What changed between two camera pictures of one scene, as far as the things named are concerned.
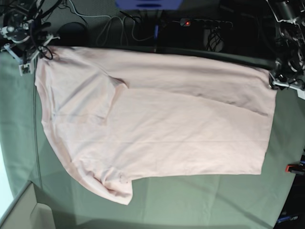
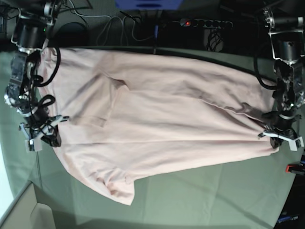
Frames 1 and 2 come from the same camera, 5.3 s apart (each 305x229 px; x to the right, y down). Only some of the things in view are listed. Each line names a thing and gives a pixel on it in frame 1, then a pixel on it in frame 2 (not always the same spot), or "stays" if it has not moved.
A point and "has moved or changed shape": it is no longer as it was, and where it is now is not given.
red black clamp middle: [156, 32] stays
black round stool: [73, 34] stays
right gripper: [288, 71] to [282, 121]
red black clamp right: [295, 168] stays
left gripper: [28, 48] to [37, 118]
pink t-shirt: [116, 115] has moved or changed shape
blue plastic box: [148, 5] stays
